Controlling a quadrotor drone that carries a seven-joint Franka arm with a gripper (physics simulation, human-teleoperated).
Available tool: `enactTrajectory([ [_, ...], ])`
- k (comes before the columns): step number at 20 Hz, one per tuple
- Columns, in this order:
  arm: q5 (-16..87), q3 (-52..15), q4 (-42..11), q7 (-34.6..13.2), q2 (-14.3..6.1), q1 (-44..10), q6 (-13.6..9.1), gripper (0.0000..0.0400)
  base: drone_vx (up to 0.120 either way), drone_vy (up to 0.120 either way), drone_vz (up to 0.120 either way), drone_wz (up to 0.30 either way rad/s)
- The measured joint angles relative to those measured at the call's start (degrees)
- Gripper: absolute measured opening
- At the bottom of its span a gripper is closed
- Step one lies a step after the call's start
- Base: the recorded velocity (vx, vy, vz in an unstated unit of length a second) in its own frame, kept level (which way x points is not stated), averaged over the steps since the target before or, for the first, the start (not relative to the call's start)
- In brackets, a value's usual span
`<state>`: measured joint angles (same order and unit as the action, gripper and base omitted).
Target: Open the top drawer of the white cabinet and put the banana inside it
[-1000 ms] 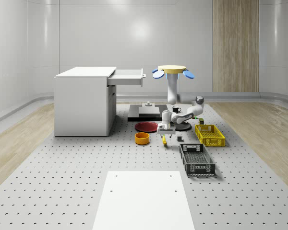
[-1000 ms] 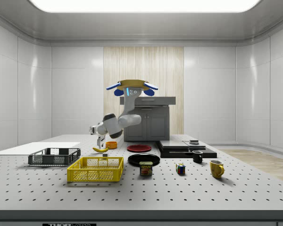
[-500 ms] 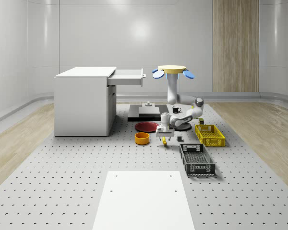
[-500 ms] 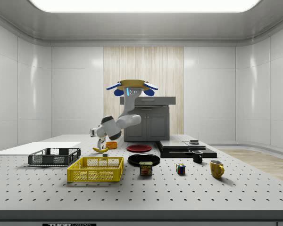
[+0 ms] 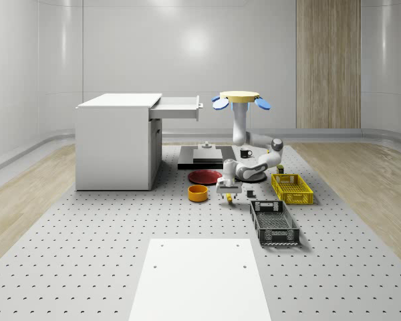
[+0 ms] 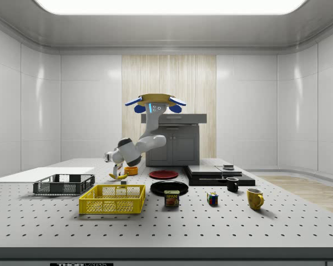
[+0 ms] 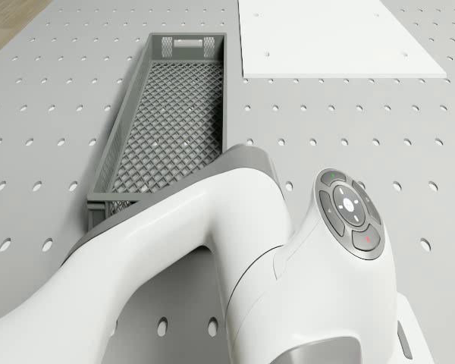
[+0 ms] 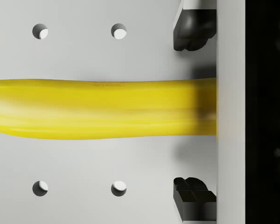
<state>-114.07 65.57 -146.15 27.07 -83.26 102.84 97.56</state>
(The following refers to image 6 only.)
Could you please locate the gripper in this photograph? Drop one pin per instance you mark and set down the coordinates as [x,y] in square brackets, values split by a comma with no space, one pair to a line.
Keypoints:
[117,168]

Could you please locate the banana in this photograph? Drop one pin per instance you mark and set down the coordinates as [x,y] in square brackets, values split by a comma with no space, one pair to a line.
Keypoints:
[123,176]

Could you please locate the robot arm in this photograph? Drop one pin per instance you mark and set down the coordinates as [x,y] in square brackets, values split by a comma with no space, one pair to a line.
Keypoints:
[151,130]

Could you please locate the yellow bowl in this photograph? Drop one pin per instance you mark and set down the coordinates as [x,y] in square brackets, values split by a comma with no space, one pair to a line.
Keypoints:
[131,170]

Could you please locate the yellow basket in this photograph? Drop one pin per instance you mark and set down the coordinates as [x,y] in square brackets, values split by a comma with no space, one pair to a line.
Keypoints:
[111,206]

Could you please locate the red plate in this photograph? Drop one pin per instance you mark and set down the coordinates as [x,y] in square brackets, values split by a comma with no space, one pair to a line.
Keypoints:
[163,174]

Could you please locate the black plate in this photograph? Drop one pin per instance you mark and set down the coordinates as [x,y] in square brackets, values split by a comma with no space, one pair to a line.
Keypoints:
[161,186]

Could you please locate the dark grey basket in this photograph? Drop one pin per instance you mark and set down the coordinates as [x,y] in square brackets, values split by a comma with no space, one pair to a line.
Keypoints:
[63,188]

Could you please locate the flat-sided can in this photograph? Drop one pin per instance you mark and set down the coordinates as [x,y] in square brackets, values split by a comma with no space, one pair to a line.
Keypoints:
[171,199]

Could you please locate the white cabinet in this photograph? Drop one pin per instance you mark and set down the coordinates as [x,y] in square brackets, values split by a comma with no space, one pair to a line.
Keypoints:
[183,147]

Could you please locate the black stove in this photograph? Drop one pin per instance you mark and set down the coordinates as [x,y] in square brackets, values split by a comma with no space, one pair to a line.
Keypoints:
[208,174]

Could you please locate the puzzle cube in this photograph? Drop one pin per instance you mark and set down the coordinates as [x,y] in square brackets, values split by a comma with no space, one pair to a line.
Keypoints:
[212,199]

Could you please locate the black mug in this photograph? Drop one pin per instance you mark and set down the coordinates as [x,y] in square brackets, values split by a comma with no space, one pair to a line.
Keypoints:
[232,185]

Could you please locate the yellow mug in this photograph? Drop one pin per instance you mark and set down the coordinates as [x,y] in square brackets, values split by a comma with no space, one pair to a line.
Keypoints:
[254,200]

